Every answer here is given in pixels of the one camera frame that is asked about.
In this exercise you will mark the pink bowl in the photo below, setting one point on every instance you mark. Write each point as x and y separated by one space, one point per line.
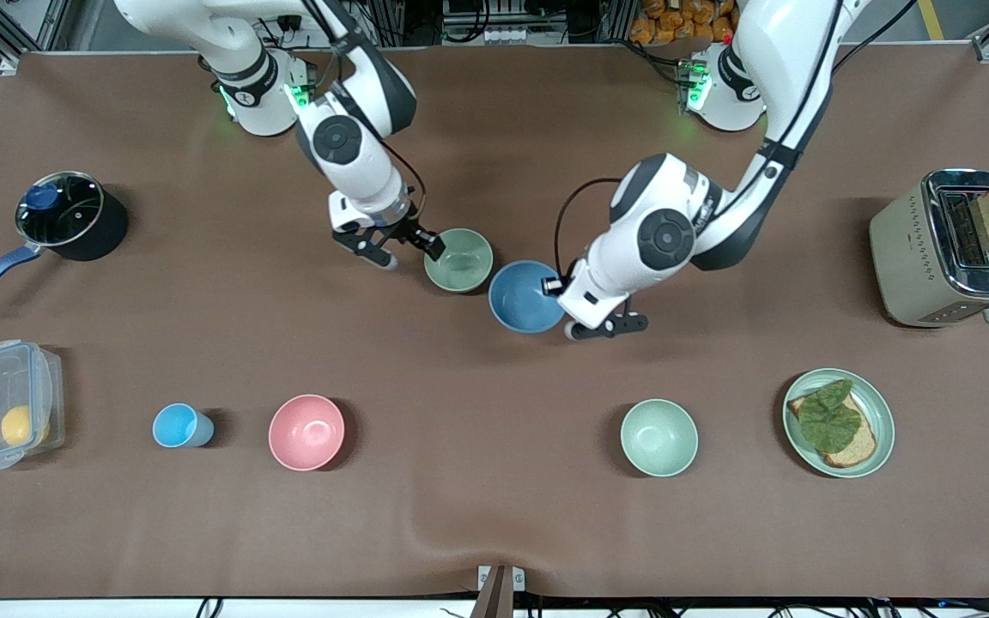
306 433

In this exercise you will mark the bag of orange snacks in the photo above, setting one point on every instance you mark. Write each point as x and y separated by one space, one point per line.
675 21

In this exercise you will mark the green lettuce leaf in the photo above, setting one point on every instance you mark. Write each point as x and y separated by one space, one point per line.
829 421

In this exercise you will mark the glass lid with blue knob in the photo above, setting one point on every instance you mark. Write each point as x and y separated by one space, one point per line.
61 210

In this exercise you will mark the brown post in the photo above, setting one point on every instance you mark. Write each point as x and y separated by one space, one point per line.
494 602

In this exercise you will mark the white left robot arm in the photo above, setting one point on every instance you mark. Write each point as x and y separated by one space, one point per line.
666 215

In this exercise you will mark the blue bowl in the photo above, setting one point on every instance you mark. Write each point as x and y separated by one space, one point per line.
522 297

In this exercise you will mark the light blue cup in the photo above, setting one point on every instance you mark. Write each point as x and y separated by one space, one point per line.
175 426

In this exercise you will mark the light green bowl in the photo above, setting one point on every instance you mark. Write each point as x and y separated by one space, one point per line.
658 438
460 262

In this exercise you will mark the light green plate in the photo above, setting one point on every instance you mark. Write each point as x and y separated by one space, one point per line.
882 412

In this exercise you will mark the yellow lemon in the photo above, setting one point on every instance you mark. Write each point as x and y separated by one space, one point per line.
18 426

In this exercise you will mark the bread slice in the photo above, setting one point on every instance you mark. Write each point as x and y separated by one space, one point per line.
860 448

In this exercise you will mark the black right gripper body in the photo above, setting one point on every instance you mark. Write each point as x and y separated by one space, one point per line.
405 229

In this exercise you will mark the small metal bracket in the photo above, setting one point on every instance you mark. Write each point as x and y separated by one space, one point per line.
518 579

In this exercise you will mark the beige and chrome toaster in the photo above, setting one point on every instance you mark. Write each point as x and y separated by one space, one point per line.
907 275

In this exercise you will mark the small white power strip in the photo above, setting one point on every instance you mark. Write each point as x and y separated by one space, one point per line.
512 36

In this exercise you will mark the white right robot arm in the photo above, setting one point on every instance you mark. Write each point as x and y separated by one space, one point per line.
357 154

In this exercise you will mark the brown table cloth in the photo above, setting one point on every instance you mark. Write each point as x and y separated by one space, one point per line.
494 129

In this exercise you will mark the white power strip with plugs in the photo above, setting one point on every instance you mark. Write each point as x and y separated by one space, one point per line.
295 38

